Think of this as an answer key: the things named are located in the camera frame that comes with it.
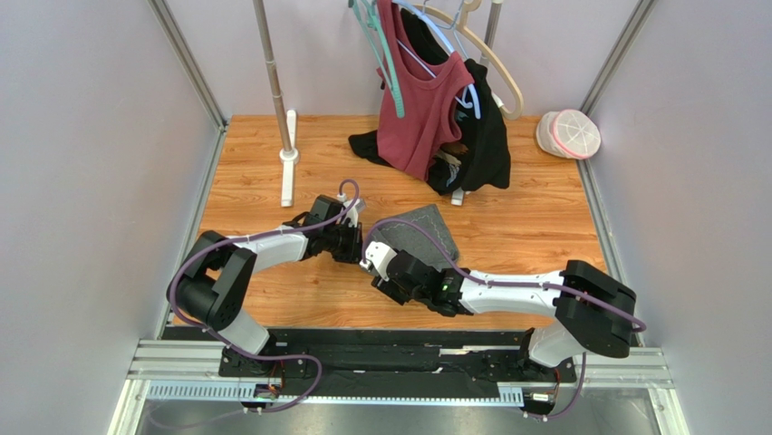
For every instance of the grey rack pole right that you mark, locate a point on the grey rack pole right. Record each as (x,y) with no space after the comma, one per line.
(492,22)

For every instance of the grey cloth napkin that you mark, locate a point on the grey cloth napkin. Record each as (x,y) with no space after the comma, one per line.
(423,233)

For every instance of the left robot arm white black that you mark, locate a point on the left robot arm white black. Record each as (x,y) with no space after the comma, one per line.
(210,286)

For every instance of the beige wooden hanger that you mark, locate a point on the beige wooden hanger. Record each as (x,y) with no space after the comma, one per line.
(459,23)

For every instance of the white rack foot right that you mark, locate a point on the white rack foot right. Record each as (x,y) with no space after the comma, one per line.
(458,197)

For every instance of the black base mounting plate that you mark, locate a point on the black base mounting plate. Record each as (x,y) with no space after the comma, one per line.
(394,364)

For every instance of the maroon tank top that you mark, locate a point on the maroon tank top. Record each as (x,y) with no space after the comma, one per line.
(409,143)

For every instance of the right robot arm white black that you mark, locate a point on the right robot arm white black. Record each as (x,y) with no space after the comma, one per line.
(592,311)

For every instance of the teal plastic hanger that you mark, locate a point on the teal plastic hanger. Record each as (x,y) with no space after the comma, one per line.
(367,16)

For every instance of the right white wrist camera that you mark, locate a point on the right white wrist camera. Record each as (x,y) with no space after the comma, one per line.
(376,259)

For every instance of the grey rack pole left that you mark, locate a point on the grey rack pole left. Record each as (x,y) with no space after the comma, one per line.
(269,59)

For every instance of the white rack base foot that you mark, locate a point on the white rack base foot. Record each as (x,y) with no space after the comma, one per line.
(289,155)

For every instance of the black t-shirt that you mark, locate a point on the black t-shirt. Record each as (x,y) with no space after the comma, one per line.
(480,157)

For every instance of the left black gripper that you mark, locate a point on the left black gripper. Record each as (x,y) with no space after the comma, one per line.
(354,253)

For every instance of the grey rack pole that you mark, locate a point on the grey rack pole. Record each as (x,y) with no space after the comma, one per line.
(492,22)
(269,59)

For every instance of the light blue plastic hanger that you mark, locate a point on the light blue plastic hanger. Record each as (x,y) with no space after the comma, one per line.
(427,50)

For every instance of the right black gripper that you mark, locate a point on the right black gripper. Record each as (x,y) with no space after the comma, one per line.
(394,285)

